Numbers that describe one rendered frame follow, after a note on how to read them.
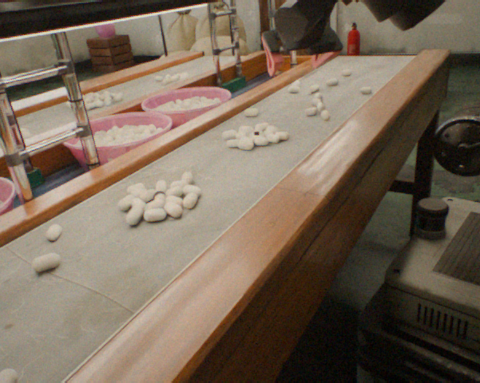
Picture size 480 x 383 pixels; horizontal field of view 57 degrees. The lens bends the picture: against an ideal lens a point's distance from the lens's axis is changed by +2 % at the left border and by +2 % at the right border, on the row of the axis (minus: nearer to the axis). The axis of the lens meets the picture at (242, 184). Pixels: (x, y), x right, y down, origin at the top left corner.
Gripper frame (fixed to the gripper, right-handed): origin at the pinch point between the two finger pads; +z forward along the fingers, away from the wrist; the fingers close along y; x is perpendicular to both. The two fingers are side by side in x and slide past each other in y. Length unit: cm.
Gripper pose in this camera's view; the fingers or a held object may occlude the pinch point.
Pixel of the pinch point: (293, 66)
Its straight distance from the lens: 90.2
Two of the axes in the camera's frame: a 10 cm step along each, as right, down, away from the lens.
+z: -1.6, 4.5, 8.8
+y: 9.3, -2.4, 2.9
